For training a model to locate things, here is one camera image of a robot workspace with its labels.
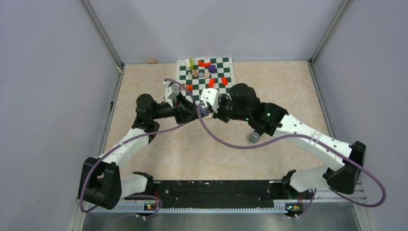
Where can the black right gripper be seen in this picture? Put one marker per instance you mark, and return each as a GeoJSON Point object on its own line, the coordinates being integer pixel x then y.
{"type": "Point", "coordinates": [218, 115]}

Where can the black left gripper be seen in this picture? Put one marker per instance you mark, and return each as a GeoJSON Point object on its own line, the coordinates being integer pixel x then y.
{"type": "Point", "coordinates": [184, 110]}

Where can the grey-blue earbud case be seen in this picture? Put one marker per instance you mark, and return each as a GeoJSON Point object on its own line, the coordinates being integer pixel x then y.
{"type": "Point", "coordinates": [204, 112]}

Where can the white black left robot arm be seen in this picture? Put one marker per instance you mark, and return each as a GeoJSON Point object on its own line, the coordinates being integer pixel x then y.
{"type": "Point", "coordinates": [101, 183]}

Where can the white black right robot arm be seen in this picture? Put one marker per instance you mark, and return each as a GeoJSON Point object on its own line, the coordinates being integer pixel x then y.
{"type": "Point", "coordinates": [336, 173]}

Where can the red block right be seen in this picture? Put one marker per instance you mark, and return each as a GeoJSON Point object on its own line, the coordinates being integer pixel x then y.
{"type": "Point", "coordinates": [224, 81]}

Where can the red cylinder block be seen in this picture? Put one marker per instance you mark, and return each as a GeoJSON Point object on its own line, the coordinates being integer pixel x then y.
{"type": "Point", "coordinates": [211, 83]}

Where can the green white chessboard mat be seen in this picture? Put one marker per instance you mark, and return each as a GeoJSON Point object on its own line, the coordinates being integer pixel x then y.
{"type": "Point", "coordinates": [224, 69]}

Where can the black microphone grey head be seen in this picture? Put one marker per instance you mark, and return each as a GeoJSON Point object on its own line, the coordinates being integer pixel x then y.
{"type": "Point", "coordinates": [254, 137]}

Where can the small wooden cube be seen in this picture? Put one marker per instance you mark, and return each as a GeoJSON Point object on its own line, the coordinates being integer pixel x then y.
{"type": "Point", "coordinates": [195, 73]}

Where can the purple block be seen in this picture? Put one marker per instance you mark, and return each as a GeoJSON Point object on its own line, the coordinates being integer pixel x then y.
{"type": "Point", "coordinates": [212, 69]}

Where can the red arch block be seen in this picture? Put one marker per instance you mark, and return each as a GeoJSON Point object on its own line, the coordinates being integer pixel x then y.
{"type": "Point", "coordinates": [204, 64]}

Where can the yellow-green block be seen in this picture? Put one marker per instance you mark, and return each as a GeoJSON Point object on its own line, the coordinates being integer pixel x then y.
{"type": "Point", "coordinates": [190, 64]}

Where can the wooden cork piece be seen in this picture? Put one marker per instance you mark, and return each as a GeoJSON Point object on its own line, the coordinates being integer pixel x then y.
{"type": "Point", "coordinates": [151, 61]}

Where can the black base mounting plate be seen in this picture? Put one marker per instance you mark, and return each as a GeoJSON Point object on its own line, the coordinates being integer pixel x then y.
{"type": "Point", "coordinates": [223, 194]}

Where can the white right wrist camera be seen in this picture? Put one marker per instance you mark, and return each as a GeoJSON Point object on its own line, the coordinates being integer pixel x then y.
{"type": "Point", "coordinates": [210, 97]}

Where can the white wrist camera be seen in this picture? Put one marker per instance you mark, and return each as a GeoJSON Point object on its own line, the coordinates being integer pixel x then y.
{"type": "Point", "coordinates": [171, 92]}
{"type": "Point", "coordinates": [210, 97]}

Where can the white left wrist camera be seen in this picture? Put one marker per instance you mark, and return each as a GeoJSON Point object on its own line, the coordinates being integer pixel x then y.
{"type": "Point", "coordinates": [171, 92]}

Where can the aluminium frame rail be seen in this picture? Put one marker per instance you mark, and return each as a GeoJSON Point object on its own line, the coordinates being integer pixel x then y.
{"type": "Point", "coordinates": [325, 211]}

